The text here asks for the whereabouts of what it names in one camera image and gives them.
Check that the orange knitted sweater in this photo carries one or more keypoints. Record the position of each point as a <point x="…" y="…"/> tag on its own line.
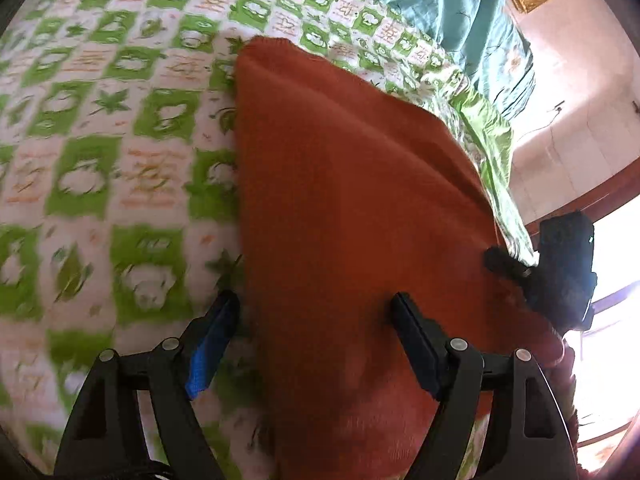
<point x="350" y="210"/>

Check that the dark wooden window frame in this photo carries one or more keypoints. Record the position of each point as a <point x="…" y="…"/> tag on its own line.
<point x="600" y="192"/>

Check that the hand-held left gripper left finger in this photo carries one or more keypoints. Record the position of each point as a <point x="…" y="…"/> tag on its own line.
<point x="210" y="355"/>

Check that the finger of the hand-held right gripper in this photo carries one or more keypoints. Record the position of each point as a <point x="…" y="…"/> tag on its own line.
<point x="502" y="261"/>

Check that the teal floral quilt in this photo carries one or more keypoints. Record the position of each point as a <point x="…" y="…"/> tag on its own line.
<point x="450" y="20"/>

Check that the green checkered bedsheet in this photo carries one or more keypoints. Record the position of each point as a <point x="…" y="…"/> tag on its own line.
<point x="100" y="135"/>

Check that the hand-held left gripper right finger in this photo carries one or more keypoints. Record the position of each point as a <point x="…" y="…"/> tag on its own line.
<point x="420" y="355"/>

